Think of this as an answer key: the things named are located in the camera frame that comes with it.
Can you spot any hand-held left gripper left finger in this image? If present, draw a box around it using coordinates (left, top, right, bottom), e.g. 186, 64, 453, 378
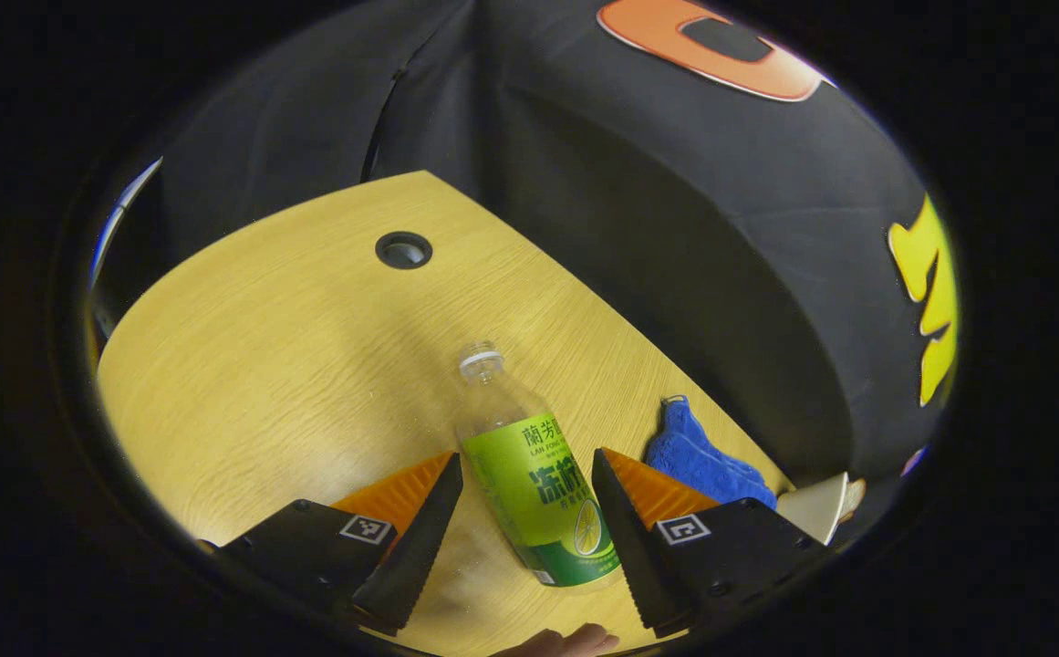
196, 452, 464, 637

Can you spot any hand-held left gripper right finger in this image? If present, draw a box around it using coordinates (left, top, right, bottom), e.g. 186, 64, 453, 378
591, 447, 836, 640

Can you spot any green label water bottle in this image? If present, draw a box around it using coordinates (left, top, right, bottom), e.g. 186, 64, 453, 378
454, 340, 623, 589

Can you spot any blue towel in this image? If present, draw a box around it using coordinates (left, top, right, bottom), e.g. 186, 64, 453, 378
644, 395, 778, 510

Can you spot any white toaster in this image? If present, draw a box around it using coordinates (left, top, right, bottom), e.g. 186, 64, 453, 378
777, 472, 849, 546

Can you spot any black table grommet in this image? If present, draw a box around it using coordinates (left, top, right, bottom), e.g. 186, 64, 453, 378
375, 231, 433, 270

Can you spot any black backdrop cloth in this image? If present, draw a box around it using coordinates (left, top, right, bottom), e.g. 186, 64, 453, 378
91, 0, 959, 512

